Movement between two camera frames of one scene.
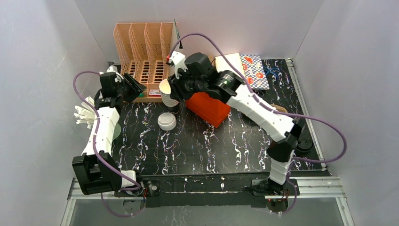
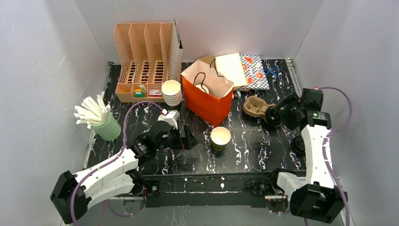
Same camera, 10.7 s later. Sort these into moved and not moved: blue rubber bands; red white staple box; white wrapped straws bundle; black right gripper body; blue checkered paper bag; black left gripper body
Moved: black left gripper body; black right gripper body
Not moved: blue checkered paper bag; white wrapped straws bundle; blue rubber bands; red white staple box
